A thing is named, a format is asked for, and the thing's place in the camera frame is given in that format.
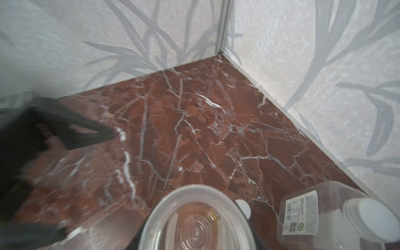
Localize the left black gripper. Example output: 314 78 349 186
1 97 115 250

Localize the white bottle cap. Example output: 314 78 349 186
235 199 252 220
343 198 400 244

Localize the square clear plastic bottle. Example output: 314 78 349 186
277 181 387 250

